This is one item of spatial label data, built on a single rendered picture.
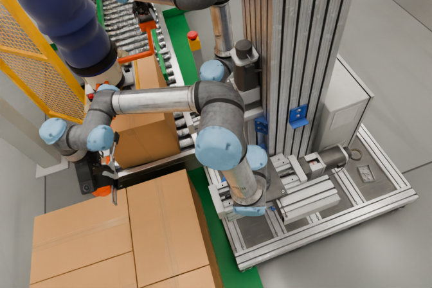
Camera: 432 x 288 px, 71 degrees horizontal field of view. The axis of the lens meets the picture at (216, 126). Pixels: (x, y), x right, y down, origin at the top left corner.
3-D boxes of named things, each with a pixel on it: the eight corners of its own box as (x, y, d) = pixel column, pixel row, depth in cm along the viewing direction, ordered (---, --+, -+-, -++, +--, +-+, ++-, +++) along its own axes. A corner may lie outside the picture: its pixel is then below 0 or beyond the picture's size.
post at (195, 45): (209, 123, 279) (187, 36, 197) (216, 120, 280) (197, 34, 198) (211, 128, 276) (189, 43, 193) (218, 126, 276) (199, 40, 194)
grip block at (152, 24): (140, 22, 170) (137, 15, 166) (155, 18, 170) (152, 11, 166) (141, 32, 165) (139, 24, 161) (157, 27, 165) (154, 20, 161)
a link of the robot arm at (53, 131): (58, 139, 82) (31, 137, 84) (78, 157, 92) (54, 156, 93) (69, 115, 87) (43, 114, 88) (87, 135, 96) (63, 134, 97)
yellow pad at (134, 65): (119, 64, 168) (116, 58, 164) (137, 60, 169) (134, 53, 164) (123, 111, 149) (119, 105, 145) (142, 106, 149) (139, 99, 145)
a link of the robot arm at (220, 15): (211, 74, 156) (188, -28, 111) (225, 56, 162) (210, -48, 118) (231, 81, 151) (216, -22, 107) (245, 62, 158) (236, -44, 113)
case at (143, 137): (118, 102, 234) (94, 65, 201) (168, 89, 235) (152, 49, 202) (123, 170, 200) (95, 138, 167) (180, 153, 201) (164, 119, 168)
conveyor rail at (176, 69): (151, -9, 343) (145, -26, 327) (155, -10, 343) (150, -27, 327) (200, 162, 212) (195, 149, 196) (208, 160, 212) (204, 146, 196)
